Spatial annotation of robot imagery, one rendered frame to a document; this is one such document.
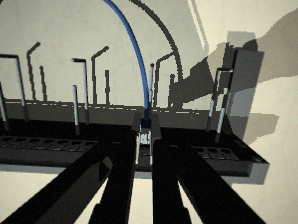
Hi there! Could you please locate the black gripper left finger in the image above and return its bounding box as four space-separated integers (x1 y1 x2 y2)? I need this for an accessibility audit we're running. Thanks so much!
0 112 142 224

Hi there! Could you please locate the blue patch cord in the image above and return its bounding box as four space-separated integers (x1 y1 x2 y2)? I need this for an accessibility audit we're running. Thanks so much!
103 0 149 120

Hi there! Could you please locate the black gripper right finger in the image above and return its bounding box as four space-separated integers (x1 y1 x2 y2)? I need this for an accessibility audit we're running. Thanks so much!
150 113 266 224

